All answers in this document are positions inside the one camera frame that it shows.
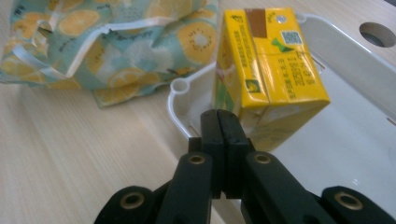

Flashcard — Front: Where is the orange print fabric bag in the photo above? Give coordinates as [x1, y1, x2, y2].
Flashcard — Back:
[0, 0, 220, 109]

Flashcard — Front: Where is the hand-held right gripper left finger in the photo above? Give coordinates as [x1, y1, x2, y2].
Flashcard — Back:
[162, 109, 226, 224]

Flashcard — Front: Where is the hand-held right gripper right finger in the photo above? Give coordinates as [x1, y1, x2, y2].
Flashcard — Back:
[218, 109, 338, 224]

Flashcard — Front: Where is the yellow juice carton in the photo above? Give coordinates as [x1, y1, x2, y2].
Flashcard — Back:
[211, 7, 332, 153]

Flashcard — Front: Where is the white plastic tray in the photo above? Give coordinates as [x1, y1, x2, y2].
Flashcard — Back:
[166, 12, 396, 224]

